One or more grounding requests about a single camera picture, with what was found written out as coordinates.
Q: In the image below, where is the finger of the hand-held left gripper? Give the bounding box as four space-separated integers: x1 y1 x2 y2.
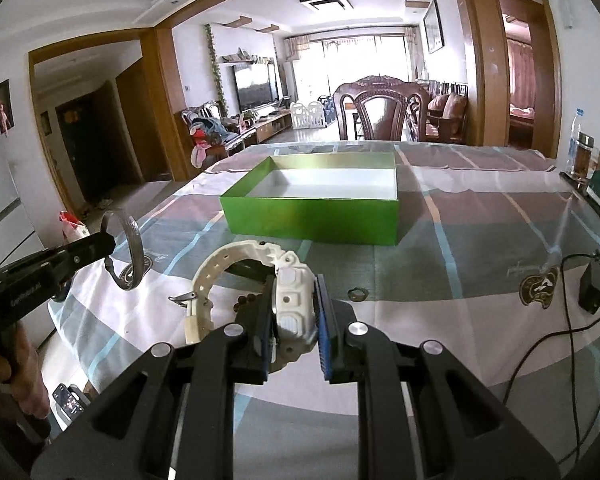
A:
55 232 117 281

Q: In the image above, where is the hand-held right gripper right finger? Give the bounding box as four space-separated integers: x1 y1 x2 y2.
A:
316 274 561 480

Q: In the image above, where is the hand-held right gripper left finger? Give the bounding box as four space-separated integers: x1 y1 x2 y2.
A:
30 275 277 480

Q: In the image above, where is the white wristwatch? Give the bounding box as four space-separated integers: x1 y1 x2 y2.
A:
169 240 317 372

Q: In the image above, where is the grey bangle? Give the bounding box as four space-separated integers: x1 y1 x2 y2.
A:
100 210 146 292

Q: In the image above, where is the green cardboard box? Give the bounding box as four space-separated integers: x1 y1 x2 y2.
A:
219 152 398 247

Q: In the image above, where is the person's left hand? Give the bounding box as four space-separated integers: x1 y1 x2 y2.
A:
0 321 49 419

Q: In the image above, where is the red and white bag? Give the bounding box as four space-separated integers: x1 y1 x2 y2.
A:
57 210 91 243

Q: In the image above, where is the white refrigerator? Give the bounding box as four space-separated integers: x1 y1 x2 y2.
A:
0 92 46 351

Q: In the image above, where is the plaid tablecloth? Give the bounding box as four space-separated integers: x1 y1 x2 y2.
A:
47 141 600 466

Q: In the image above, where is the smartphone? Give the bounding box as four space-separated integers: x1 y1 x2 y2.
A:
52 383 88 418

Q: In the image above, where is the pile of clothes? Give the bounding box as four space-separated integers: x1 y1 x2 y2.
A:
189 117 231 168

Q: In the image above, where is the wooden armchair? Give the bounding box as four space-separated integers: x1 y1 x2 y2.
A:
181 101 246 161

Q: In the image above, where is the wooden television cabinet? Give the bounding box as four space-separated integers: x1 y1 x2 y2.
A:
240 110 293 143

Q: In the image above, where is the white baby fence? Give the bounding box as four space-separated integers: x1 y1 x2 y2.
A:
290 101 338 131

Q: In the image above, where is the green hanging vine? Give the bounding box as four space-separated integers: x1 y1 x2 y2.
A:
205 24 228 116

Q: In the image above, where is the carved wooden dining chair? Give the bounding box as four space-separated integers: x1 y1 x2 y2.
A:
332 75 431 141
352 91 421 142

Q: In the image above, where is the flat screen television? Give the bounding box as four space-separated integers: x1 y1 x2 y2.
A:
232 62 281 111

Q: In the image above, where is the wooden sofa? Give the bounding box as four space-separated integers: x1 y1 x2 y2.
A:
425 82 470 143

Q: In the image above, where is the brown glass jar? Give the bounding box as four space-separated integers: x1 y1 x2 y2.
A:
572 132 597 181

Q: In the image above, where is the clear water bottle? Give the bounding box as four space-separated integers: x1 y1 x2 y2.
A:
567 108 587 173

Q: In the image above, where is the pink curtain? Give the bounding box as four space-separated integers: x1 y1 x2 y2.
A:
507 40 536 108

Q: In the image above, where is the rectangular ceiling light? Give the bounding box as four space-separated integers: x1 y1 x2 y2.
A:
300 0 355 12

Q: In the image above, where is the wall poster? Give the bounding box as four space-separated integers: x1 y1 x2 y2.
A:
0 80 16 136

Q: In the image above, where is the black power adapter with cable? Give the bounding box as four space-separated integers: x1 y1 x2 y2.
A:
500 252 600 463

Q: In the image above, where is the wall shelf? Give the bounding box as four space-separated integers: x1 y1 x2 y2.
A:
219 54 277 67

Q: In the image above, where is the framed wall picture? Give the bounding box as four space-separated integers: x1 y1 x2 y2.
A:
422 0 446 56

